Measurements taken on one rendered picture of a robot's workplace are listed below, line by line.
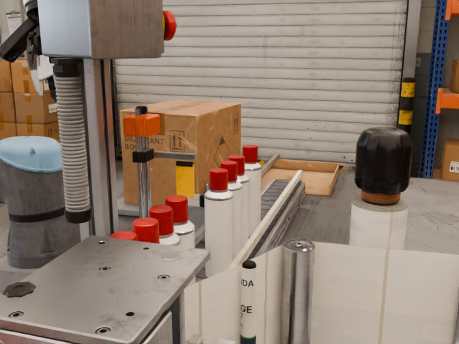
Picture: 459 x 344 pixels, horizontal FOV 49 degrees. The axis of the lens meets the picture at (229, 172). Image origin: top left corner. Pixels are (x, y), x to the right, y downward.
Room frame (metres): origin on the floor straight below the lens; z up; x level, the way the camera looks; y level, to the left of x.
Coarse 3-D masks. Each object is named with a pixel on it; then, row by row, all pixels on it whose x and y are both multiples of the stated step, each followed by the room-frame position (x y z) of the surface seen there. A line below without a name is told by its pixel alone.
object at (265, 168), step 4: (276, 156) 1.52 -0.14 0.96; (272, 160) 1.47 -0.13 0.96; (276, 160) 1.51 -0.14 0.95; (268, 164) 1.42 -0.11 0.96; (272, 164) 1.46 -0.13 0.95; (264, 168) 1.37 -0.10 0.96; (268, 168) 1.42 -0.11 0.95; (264, 172) 1.37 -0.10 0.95; (204, 224) 0.93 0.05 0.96; (200, 228) 0.90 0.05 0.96; (204, 228) 0.90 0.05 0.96; (196, 232) 0.88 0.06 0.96; (200, 232) 0.88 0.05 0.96; (204, 232) 0.90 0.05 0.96; (196, 236) 0.86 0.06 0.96; (200, 236) 0.88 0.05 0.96; (196, 240) 0.86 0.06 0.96; (196, 244) 0.86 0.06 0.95
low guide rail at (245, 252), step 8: (296, 176) 1.46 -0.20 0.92; (288, 184) 1.37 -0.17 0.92; (288, 192) 1.32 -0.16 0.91; (280, 200) 1.23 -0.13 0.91; (272, 208) 1.16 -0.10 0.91; (280, 208) 1.22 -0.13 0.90; (272, 216) 1.13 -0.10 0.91; (264, 224) 1.05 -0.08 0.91; (256, 232) 1.00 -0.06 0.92; (248, 240) 0.96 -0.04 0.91; (256, 240) 0.98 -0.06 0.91; (248, 248) 0.92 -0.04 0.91; (240, 256) 0.88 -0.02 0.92; (248, 256) 0.92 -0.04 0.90; (232, 264) 0.85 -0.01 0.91
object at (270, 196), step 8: (272, 184) 1.50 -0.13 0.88; (280, 184) 1.50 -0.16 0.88; (296, 184) 1.50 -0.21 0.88; (264, 192) 1.41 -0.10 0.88; (272, 192) 1.41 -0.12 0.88; (280, 192) 1.41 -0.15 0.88; (264, 200) 1.34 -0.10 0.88; (272, 200) 1.34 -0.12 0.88; (288, 200) 1.34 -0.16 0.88; (264, 208) 1.27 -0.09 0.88; (264, 216) 1.20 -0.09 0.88; (272, 224) 1.15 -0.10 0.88; (264, 232) 1.09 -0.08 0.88; (256, 248) 1.00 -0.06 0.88; (200, 272) 0.88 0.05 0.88; (200, 280) 0.85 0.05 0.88
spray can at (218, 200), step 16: (224, 176) 0.86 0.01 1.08; (208, 192) 0.86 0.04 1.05; (224, 192) 0.85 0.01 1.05; (208, 208) 0.85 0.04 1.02; (224, 208) 0.85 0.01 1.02; (208, 224) 0.85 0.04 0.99; (224, 224) 0.85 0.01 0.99; (208, 240) 0.85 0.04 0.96; (224, 240) 0.85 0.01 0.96; (224, 256) 0.85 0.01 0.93; (208, 272) 0.85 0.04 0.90
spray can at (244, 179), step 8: (232, 160) 0.96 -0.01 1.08; (240, 160) 0.96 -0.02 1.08; (240, 168) 0.96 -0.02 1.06; (240, 176) 0.96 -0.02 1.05; (248, 184) 0.97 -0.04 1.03; (248, 192) 0.97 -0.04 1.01; (248, 200) 0.97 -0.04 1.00; (248, 208) 0.97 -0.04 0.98; (248, 216) 0.97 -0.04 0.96; (248, 224) 0.97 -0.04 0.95; (248, 232) 0.97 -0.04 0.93
